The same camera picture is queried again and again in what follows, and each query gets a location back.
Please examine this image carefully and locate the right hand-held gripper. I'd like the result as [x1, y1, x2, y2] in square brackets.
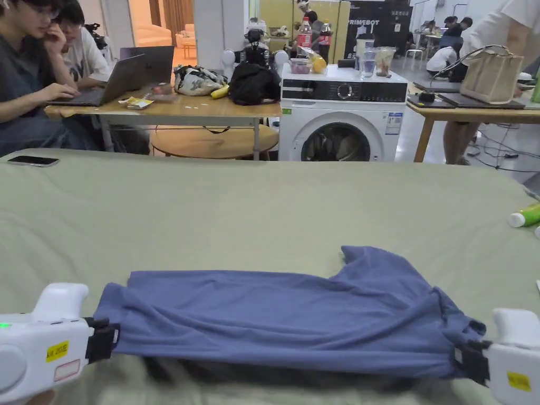
[453, 308, 540, 405]

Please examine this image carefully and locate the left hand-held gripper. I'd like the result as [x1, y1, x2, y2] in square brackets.
[0, 283, 121, 398]

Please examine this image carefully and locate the white stool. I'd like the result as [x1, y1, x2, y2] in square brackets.
[407, 48, 427, 72]

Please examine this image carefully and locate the wooden table with laptop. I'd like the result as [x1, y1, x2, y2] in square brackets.
[44, 45, 283, 161]

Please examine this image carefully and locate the green bottle with white cap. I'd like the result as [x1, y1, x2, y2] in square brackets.
[508, 202, 540, 229]

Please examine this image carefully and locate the person's left hand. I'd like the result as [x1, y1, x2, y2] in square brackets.
[21, 389, 56, 405]

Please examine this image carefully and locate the bed with pale green sheet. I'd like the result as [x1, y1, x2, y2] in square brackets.
[0, 147, 540, 405]

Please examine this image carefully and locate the round wooden low table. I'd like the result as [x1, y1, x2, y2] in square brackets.
[150, 124, 281, 161]

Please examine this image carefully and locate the dark blue shirt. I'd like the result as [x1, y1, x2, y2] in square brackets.
[92, 245, 488, 380]

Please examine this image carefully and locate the white and black robot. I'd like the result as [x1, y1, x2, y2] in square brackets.
[222, 18, 290, 73]

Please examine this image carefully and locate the white washing machine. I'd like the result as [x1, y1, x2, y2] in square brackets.
[278, 16, 410, 163]

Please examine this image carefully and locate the black smartphone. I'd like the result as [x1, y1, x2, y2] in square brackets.
[6, 155, 60, 168]

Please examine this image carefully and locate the wooden table with beige bag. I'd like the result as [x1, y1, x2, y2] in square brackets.
[406, 44, 540, 163]

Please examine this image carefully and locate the group of people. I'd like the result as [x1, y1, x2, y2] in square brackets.
[407, 16, 474, 82]

